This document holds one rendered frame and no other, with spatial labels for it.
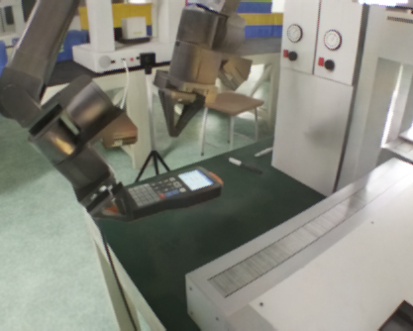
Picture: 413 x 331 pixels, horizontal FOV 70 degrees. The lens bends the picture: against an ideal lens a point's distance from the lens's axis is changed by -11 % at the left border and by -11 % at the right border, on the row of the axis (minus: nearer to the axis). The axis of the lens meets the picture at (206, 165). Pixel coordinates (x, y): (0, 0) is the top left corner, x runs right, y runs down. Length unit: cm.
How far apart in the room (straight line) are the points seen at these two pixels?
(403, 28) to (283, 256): 44
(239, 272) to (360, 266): 19
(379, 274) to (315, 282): 11
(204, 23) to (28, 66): 25
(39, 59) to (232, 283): 40
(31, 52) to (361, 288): 56
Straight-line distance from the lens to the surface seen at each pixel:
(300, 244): 55
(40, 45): 48
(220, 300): 45
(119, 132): 49
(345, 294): 49
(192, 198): 57
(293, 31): 83
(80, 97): 47
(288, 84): 86
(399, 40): 64
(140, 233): 72
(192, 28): 49
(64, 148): 47
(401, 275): 56
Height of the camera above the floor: 121
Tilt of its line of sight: 29 degrees down
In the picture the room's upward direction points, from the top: straight up
